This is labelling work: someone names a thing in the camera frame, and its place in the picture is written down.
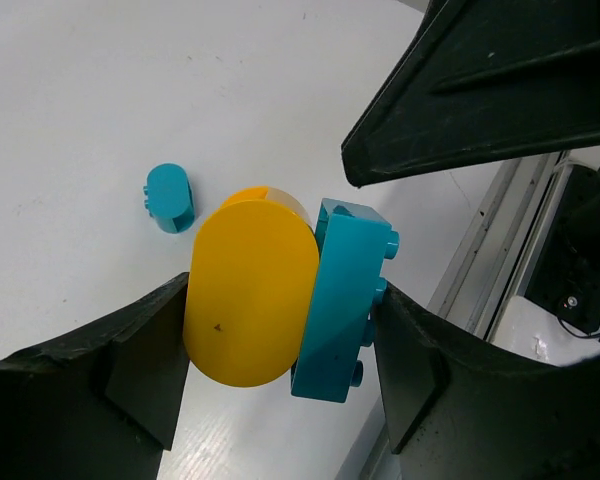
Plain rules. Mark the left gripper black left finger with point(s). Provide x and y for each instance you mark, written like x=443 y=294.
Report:
x=101 y=401

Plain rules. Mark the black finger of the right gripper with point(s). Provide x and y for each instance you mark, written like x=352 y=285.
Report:
x=483 y=81

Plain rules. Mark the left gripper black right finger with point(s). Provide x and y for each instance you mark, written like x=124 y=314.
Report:
x=458 y=407

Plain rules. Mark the yellow oval lego brick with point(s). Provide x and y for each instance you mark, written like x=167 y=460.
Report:
x=253 y=270

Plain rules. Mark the teal rectangular lego brick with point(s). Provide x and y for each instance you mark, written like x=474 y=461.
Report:
x=353 y=242

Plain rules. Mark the teal oval lego brick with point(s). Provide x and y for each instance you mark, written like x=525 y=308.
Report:
x=169 y=198

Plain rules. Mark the aluminium table rail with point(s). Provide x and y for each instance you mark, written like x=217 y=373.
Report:
x=491 y=264

